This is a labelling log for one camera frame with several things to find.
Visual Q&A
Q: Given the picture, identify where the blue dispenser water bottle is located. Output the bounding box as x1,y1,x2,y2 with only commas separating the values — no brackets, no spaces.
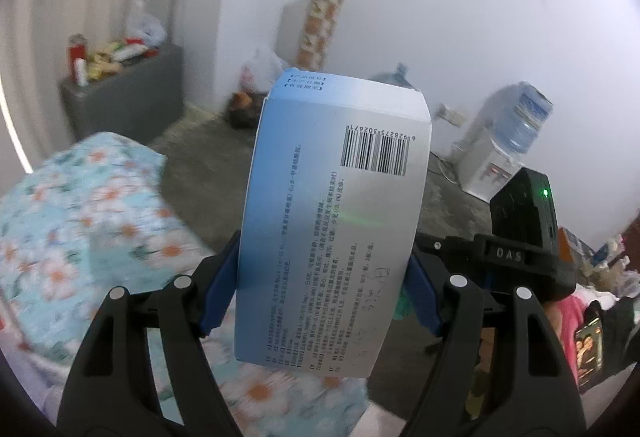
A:
501,81,555,154

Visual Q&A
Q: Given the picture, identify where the patterned rolled mat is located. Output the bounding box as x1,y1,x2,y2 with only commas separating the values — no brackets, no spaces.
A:
297,0,347,70

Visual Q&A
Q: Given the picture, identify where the white wall socket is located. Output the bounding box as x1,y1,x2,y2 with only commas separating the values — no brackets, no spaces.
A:
437,104,466,125

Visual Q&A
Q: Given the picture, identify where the smartphone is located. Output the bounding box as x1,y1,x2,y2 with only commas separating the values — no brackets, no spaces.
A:
575,317,604,390

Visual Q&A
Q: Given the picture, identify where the blue and white cardboard box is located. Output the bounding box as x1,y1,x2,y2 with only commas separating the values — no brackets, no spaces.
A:
234,67,432,379

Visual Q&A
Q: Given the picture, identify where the white board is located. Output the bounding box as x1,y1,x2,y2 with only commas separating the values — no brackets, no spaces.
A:
277,0,313,60

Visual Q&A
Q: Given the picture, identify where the red thermos flask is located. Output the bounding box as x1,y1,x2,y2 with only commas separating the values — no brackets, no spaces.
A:
67,34,88,83

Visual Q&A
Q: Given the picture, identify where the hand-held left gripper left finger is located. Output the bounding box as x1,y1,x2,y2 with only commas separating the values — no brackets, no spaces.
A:
56,229,242,437

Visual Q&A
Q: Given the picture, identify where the grey cabinet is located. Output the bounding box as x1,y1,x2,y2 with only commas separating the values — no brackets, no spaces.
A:
60,43,185,145

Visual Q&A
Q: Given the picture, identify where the large blue water jug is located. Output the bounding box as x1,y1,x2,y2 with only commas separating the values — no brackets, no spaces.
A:
370,62,418,91

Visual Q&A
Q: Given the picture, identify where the clear plastic bag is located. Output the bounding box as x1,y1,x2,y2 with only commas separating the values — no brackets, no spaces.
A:
125,0,167,43

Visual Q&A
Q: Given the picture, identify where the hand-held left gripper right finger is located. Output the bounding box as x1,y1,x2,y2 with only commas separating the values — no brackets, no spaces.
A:
400,252,586,437

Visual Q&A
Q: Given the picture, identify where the pile of snack packets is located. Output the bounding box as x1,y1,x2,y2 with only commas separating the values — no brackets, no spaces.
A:
87,37,161,78

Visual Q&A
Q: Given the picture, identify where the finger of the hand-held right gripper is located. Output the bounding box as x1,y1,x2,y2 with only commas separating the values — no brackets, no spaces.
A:
414,233,483,274

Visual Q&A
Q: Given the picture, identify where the white water dispenser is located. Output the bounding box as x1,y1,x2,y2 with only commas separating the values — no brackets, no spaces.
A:
457,87,526,204

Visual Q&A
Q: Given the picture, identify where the orange and blue box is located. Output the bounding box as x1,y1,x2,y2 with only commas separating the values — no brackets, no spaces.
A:
557,227,596,268

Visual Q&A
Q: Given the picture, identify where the white plastic bag red print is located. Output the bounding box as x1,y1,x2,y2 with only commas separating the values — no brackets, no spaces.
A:
241,48,288,93

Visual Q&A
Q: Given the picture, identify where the floral blue tablecloth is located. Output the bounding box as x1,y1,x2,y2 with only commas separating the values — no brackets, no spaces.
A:
0,132,368,437

